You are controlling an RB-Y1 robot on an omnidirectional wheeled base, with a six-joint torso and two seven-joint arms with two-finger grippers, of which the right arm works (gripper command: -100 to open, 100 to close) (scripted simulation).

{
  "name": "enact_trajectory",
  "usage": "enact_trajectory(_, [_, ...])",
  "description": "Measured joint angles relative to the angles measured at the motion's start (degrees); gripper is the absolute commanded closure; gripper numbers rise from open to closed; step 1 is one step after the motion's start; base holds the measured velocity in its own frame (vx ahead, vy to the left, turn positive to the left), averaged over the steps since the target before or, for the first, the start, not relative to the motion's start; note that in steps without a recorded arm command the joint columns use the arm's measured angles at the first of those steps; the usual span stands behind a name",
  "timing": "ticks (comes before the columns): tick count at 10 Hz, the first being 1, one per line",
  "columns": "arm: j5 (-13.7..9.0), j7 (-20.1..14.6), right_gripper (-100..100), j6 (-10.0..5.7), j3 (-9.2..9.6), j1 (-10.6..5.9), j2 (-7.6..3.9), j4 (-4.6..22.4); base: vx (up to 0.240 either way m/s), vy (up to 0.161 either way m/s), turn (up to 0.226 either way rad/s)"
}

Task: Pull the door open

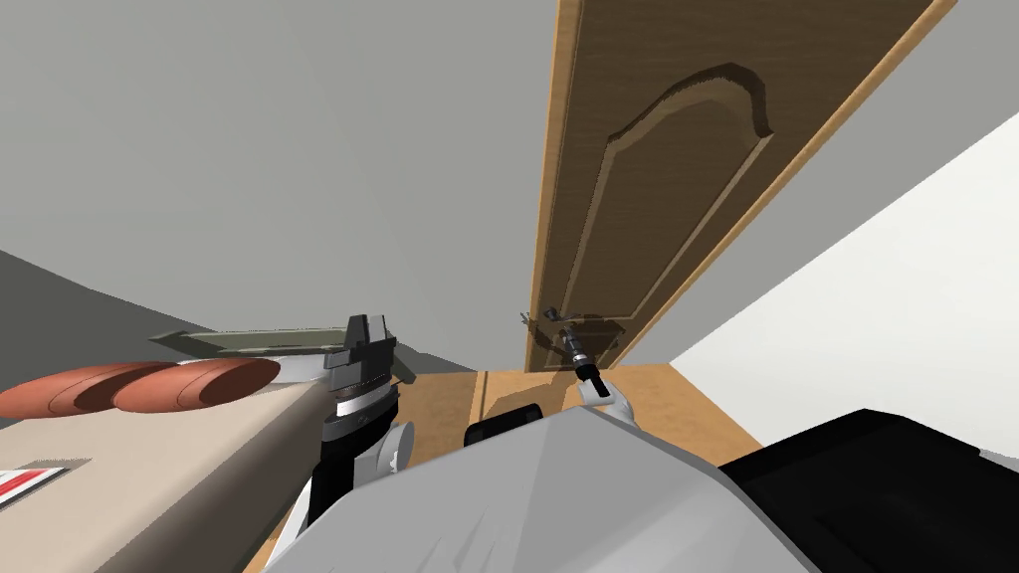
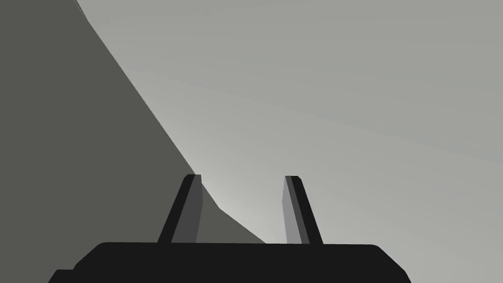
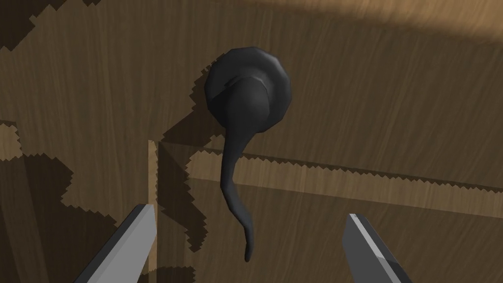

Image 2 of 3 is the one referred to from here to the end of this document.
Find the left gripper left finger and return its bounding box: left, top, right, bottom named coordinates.
left=157, top=174, right=204, bottom=244

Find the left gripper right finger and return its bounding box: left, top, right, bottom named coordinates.
left=281, top=175, right=324, bottom=245

